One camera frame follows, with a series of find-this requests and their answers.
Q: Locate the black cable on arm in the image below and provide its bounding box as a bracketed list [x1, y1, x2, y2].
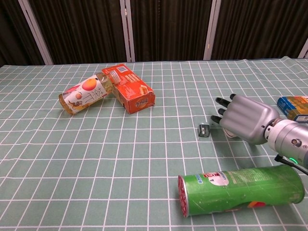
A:
[274, 155, 308, 176]

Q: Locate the small black pencil sharpener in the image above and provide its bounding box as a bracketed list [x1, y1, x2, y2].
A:
[198, 123, 211, 139]

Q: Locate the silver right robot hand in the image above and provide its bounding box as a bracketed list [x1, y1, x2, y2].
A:
[210, 93, 281, 145]

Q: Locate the green checkered tablecloth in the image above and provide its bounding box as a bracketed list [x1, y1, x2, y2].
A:
[0, 56, 308, 231]

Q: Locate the green chip can red lid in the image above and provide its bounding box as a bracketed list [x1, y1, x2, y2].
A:
[177, 164, 306, 218]

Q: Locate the peach tea plastic bottle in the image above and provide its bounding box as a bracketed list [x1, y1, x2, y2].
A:
[58, 70, 121, 116]

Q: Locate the orange cracker box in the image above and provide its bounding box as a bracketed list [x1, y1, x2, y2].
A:
[101, 63, 156, 115]

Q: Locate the blue yellow snack box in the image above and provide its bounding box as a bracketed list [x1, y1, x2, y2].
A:
[276, 95, 308, 124]

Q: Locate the white folding screen frame post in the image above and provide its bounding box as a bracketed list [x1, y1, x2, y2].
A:
[298, 38, 308, 59]
[119, 0, 136, 62]
[18, 0, 54, 65]
[203, 0, 222, 61]

